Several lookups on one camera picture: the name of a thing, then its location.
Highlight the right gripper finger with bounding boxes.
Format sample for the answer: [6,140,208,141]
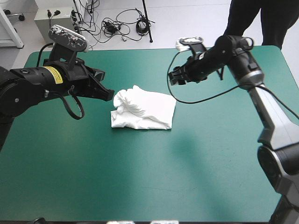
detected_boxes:
[169,75,188,86]
[168,65,185,76]

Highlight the grey metal box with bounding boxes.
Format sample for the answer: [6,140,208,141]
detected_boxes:
[34,8,80,48]

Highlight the black stand pole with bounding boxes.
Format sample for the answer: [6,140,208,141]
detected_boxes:
[142,0,154,43]

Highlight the white furniture frame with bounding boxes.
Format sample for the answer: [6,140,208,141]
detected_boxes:
[0,6,25,49]

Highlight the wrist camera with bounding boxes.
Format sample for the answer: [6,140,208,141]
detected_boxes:
[175,36,206,52]
[48,24,89,53]

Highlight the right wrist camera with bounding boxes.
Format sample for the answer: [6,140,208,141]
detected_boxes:
[175,36,206,52]

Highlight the white power strip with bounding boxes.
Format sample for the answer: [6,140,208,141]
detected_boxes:
[70,8,83,32]

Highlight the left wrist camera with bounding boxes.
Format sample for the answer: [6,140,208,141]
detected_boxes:
[48,24,89,53]

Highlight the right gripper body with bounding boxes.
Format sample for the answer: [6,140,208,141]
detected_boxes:
[182,43,211,84]

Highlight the black floor cable tangle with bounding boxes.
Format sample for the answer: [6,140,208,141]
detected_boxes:
[78,0,147,44]

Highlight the person's legs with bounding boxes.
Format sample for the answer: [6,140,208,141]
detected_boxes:
[222,0,299,51]

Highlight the white T-shirt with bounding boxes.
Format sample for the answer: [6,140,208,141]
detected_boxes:
[110,84,177,131]

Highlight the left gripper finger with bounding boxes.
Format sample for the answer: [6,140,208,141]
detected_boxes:
[90,67,106,82]
[89,78,115,102]

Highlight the black chair caster base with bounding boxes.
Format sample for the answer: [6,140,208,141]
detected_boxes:
[3,9,26,22]

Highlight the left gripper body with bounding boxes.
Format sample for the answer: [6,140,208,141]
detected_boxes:
[61,57,95,98]

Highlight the coiled black cable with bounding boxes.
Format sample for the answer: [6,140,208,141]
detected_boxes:
[135,18,156,36]

